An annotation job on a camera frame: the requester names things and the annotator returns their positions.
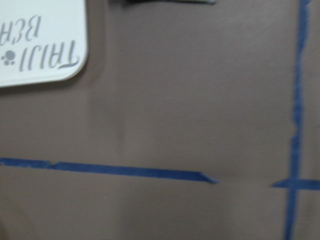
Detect white rectangular tray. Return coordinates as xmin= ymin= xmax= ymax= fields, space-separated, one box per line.
xmin=0 ymin=0 xmax=89 ymax=88

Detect grey folded cloth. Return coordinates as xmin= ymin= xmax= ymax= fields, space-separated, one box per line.
xmin=127 ymin=0 xmax=217 ymax=5

